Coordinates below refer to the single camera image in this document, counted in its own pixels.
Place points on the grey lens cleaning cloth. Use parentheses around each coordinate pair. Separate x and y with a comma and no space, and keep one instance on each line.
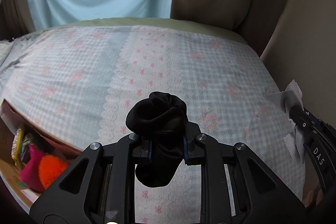
(286,100)

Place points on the open cardboard box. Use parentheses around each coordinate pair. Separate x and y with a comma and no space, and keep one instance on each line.
(11,119)

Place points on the orange fluffy pompom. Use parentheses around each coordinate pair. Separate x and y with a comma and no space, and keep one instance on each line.
(50,168)

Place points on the checkered floral bed sheet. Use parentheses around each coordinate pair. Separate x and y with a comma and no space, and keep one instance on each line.
(79,83)

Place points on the green wet wipes packet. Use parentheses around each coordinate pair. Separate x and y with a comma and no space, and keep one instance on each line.
(28,139)

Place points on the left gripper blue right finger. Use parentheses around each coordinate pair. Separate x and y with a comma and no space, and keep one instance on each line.
(237,186)

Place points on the green mattress cover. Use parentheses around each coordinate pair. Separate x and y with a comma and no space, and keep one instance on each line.
(180,25)

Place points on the yellow round mirror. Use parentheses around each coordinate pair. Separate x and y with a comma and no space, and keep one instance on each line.
(17,147)

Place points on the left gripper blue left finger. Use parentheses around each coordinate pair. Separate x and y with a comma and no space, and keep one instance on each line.
(97,187)

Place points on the person's right hand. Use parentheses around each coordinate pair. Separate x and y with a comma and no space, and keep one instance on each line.
(312,194)

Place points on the black sock roll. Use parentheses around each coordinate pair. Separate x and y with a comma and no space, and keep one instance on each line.
(159,119)

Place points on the magenta cloth pouch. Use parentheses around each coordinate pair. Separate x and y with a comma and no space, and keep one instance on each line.
(30,174)

